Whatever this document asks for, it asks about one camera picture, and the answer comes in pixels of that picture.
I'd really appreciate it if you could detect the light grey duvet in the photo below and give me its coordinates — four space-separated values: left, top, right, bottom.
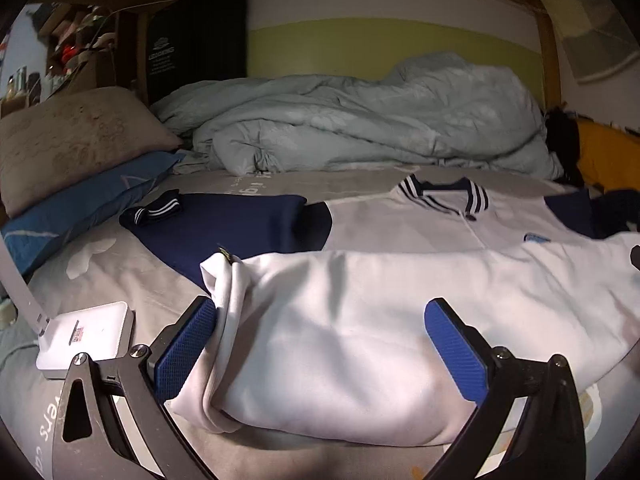
150 52 563 178

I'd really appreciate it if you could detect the beige pillow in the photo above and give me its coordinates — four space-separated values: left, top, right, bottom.
0 86 183 218

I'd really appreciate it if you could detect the white and navy jacket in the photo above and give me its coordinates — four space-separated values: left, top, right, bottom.
119 175 640 448

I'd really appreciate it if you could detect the cluttered wooden shelf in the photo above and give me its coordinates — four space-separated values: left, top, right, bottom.
0 2 136 106

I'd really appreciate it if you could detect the white flat device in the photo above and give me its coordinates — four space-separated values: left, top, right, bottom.
35 301 136 380

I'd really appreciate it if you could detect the blue pillow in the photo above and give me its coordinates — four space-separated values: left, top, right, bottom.
0 151 188 278

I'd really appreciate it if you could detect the black rolled mat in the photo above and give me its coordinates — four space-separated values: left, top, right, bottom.
146 0 248 106

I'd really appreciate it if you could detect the yellow cloth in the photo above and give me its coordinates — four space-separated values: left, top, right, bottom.
575 120 640 193

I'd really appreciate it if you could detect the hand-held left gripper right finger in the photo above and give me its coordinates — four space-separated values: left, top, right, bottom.
424 298 587 480

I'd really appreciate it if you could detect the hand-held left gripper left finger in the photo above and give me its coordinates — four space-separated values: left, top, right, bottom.
52 296 217 480

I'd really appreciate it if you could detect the wooden bed frame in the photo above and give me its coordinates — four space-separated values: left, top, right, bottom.
235 0 562 111

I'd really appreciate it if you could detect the grey flat strap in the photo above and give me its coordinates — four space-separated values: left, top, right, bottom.
0 232 51 336

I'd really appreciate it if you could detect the black cloth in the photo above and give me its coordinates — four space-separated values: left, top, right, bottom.
545 110 585 186

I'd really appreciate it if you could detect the dark grey garment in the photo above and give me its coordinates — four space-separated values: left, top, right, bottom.
592 189 640 236

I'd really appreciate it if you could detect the checkered cloth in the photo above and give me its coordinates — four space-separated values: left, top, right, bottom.
542 0 640 83

